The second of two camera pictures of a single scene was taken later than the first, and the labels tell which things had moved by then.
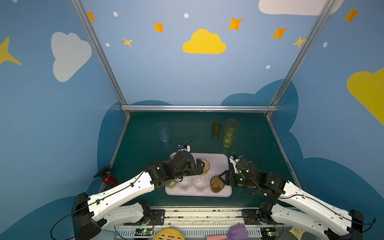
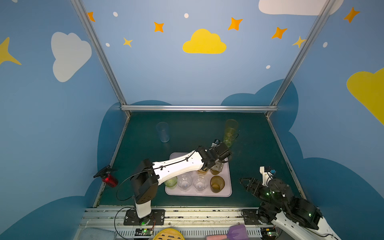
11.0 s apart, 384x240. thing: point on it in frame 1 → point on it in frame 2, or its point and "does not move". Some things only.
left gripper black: [194, 166] → [220, 156]
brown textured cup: [216, 128] → [214, 172]
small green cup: [172, 185] does not move
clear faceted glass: [200, 184] does not move
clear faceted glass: [186, 184] does not move
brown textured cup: [216, 184] does not move
